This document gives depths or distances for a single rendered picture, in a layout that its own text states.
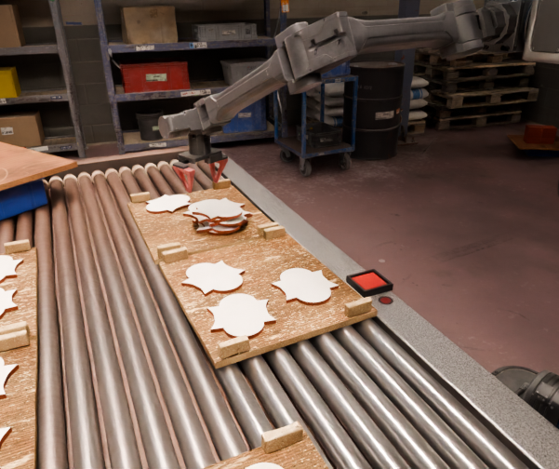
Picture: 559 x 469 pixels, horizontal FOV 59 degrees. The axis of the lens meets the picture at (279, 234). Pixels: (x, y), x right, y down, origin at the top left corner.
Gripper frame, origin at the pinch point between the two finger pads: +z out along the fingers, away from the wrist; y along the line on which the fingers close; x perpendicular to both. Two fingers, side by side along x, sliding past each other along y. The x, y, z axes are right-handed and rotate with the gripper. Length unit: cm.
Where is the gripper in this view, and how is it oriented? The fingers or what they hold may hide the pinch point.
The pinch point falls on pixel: (202, 184)
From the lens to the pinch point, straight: 137.9
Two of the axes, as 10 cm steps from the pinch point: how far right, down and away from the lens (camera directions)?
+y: -6.5, 3.4, -6.8
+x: 7.6, 2.9, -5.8
